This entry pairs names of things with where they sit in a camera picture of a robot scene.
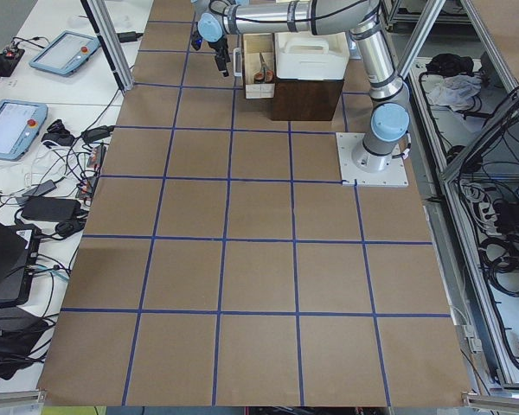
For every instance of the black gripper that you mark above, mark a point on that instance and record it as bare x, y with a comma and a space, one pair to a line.
216, 47

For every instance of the light wooden drawer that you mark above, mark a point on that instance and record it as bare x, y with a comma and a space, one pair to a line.
246, 63

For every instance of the orange handled scissors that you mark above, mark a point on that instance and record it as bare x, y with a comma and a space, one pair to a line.
265, 75

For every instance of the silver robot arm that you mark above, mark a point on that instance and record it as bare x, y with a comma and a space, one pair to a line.
361, 21

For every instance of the white plastic tray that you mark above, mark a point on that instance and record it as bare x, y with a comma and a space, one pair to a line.
303, 56

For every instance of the dark brown wooden cabinet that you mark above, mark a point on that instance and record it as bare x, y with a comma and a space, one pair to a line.
305, 100

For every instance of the blue teach pendant far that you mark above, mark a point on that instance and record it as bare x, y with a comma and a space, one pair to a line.
66, 53

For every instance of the blue teach pendant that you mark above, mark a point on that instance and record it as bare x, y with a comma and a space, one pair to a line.
66, 53
20, 123

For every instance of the brown paper table cover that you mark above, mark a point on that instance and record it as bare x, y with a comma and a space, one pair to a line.
223, 262

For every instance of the black power adapter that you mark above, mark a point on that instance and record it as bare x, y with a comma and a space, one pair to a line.
50, 209

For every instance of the blue teach pendant near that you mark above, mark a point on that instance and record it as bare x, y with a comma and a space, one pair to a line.
20, 123

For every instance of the white crumpled cloth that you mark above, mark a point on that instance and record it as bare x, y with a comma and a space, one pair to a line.
457, 92

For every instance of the black laptop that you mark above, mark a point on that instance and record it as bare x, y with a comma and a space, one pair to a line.
19, 245

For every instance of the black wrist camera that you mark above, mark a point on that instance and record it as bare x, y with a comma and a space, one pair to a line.
196, 40

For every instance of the aluminium frame post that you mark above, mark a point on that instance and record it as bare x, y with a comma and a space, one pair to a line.
101, 22

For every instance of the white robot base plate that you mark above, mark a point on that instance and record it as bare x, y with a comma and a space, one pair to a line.
359, 168

